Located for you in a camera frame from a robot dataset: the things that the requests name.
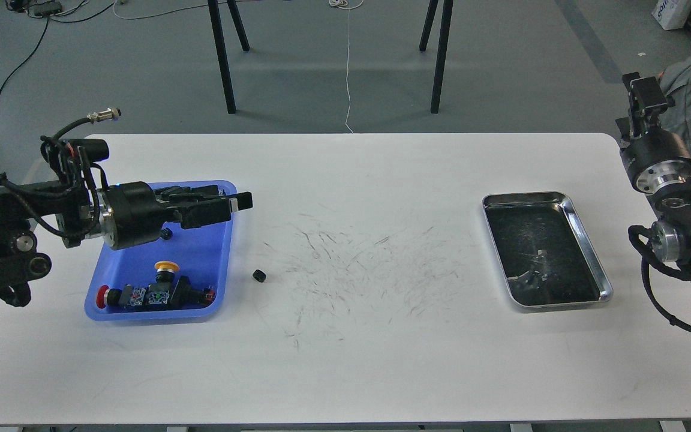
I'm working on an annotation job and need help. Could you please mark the white floor cable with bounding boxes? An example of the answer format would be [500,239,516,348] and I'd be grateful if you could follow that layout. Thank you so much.
[112,0,365,134]

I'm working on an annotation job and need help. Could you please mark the black stand legs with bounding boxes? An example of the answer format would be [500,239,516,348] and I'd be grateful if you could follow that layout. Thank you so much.
[419,0,453,114]
[206,1,250,115]

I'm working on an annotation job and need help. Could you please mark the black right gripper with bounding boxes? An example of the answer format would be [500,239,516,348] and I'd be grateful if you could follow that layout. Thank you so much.
[616,72,691,194]

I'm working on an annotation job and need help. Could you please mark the black floor cable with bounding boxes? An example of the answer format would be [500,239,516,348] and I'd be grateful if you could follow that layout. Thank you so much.
[0,0,118,146]

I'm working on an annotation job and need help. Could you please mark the right black stand legs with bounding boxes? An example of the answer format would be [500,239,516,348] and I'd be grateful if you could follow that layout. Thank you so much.
[419,0,453,114]

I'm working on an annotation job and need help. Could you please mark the red button switch block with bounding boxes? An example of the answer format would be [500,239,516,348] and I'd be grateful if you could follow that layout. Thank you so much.
[94,284,171,311]

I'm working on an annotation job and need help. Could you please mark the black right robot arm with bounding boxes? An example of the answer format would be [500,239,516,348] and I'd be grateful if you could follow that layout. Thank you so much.
[616,72,691,333]

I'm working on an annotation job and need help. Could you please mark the yellow mushroom push button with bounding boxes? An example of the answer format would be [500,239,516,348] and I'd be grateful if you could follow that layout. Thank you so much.
[154,260,180,284]

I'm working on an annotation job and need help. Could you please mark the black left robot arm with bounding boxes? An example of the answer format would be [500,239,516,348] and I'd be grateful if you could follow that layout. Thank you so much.
[0,107,253,307]

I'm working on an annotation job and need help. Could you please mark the left black stand legs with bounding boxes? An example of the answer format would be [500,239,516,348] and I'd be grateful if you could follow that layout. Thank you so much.
[206,1,250,115]

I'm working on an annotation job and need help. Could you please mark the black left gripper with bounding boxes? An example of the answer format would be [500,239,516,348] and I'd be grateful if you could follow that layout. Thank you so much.
[98,181,253,250]

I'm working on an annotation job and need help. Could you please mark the black switch red terminals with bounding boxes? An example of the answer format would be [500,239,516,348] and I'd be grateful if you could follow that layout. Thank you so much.
[170,276,216,310]

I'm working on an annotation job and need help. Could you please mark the white box on floor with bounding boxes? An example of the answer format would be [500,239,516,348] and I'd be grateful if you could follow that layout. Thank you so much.
[651,0,691,31]

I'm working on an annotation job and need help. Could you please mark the shiny metal tray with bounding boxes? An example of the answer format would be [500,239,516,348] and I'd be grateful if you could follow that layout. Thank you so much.
[482,191,613,312]

